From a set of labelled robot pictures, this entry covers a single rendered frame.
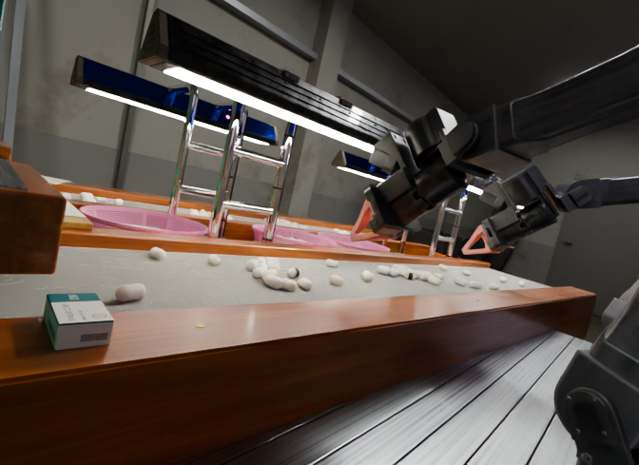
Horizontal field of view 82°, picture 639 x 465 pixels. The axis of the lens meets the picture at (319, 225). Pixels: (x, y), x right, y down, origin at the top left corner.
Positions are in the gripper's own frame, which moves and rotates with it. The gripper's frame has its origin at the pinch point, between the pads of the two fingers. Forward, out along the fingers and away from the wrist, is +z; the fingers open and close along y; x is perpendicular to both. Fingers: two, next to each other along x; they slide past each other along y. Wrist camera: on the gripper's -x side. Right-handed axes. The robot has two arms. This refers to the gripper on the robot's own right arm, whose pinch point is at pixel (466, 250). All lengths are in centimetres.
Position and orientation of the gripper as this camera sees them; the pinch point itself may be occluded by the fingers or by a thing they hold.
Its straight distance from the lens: 95.2
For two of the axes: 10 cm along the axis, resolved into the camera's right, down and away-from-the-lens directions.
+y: -7.1, -1.0, -7.0
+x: 2.7, 8.8, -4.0
